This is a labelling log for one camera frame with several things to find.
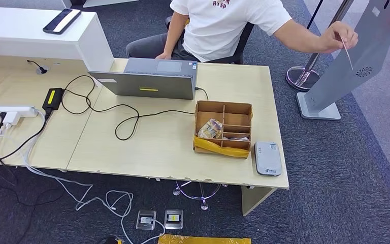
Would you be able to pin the grey card reader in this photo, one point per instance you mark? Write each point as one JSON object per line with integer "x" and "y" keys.
{"x": 267, "y": 160}

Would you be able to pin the black yellow plug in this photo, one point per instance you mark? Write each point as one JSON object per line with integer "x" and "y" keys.
{"x": 114, "y": 241}

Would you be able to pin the person's left forearm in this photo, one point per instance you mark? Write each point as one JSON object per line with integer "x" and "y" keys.
{"x": 299, "y": 37}

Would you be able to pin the grey laptop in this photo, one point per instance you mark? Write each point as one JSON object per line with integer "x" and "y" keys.
{"x": 148, "y": 86}

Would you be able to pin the black power adapter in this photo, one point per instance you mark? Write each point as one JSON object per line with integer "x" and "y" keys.
{"x": 53, "y": 98}

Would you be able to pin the person's left hand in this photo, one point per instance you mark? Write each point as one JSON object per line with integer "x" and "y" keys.
{"x": 334, "y": 37}

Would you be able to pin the chrome stanchion post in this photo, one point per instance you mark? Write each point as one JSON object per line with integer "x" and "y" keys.
{"x": 302, "y": 79}

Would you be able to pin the white power strip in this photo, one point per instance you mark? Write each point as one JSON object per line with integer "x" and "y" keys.
{"x": 13, "y": 110}

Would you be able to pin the black stanchion post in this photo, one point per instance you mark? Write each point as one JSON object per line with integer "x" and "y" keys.
{"x": 316, "y": 13}

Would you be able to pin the white ID card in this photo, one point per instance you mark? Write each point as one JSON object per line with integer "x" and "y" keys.
{"x": 347, "y": 54}

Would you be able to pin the grey kiosk stand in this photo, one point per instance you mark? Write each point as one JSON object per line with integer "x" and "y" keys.
{"x": 366, "y": 43}

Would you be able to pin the white charger plug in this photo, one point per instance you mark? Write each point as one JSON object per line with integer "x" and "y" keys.
{"x": 11, "y": 117}

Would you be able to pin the person's right forearm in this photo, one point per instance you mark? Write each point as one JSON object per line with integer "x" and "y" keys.
{"x": 173, "y": 37}

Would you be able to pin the cardboard divider box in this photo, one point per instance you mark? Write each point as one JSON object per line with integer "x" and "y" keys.
{"x": 237, "y": 119}

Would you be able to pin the person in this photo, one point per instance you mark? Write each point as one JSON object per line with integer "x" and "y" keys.
{"x": 222, "y": 30}

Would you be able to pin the chrome stool base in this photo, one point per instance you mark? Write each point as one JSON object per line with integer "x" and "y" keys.
{"x": 203, "y": 205}

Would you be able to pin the person's right hand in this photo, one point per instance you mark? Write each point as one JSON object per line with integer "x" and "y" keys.
{"x": 164, "y": 56}

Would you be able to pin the steel floor socket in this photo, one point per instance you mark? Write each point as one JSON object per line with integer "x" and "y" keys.
{"x": 173, "y": 219}
{"x": 146, "y": 219}

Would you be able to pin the white card pile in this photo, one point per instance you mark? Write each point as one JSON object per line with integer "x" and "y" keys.
{"x": 240, "y": 138}

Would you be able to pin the black smartphone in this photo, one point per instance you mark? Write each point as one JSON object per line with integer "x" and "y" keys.
{"x": 62, "y": 21}

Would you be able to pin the wooden desk side panel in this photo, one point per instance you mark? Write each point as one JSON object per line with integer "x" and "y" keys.
{"x": 253, "y": 200}

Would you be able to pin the yellow floor tape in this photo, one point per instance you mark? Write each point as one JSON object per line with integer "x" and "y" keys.
{"x": 201, "y": 240}

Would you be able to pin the white raised counter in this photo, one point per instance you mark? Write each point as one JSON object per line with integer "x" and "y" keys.
{"x": 20, "y": 37}

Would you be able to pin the black office chair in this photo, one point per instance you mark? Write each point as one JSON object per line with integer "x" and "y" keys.
{"x": 243, "y": 43}

